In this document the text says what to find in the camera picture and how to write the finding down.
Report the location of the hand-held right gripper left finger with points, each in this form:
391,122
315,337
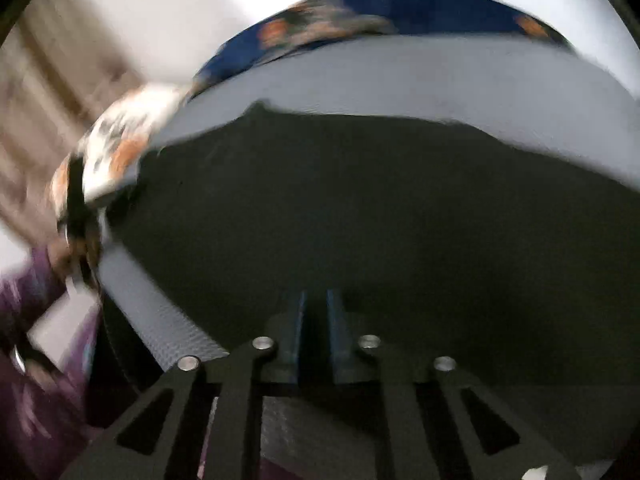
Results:
300,320

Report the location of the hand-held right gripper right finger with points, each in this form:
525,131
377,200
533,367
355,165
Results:
334,320

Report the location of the black pants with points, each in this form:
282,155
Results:
350,200

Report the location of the person's left hand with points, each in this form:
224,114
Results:
60,257

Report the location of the white floral pillow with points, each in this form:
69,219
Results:
122,140

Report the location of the beige pleated curtain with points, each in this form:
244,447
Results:
55,85

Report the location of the navy floral blanket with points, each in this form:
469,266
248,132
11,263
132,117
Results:
425,7

